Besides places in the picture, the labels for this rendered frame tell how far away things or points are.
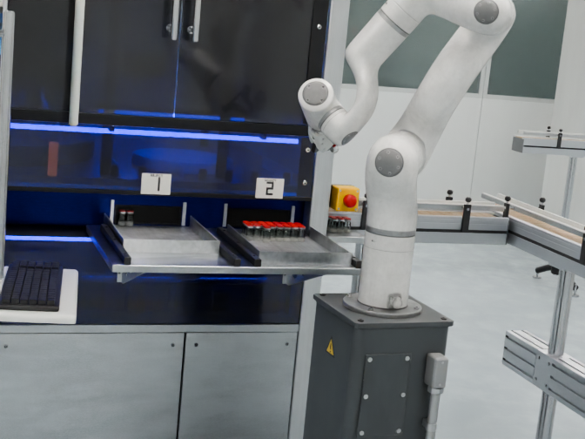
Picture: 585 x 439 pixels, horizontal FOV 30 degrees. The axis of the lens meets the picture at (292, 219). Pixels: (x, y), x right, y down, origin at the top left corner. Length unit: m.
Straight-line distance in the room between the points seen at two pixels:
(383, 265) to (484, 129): 6.22
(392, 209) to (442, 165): 6.09
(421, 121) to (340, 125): 0.19
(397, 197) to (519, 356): 1.35
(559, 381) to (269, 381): 0.90
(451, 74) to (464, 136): 6.17
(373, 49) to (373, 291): 0.56
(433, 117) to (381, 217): 0.26
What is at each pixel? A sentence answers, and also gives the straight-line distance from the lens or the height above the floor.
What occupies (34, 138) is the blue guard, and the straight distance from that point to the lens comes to 3.07.
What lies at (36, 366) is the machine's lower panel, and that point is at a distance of 3.22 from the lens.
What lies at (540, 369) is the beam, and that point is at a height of 0.49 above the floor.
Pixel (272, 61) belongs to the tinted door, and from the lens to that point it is 3.19.
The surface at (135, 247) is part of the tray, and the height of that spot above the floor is 0.89.
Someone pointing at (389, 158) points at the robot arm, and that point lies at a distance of 2.46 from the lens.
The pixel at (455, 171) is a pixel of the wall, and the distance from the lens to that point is 8.68.
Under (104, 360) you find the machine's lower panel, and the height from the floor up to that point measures 0.50.
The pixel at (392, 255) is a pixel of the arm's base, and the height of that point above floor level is 1.00.
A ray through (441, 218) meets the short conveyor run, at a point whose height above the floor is 0.93.
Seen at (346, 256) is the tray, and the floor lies 0.91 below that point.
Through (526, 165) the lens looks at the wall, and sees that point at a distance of 8.97.
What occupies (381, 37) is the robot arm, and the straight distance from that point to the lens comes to 2.53.
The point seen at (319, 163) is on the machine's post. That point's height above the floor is 1.10.
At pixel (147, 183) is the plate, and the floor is 1.02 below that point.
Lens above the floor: 1.53
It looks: 11 degrees down
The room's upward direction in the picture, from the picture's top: 5 degrees clockwise
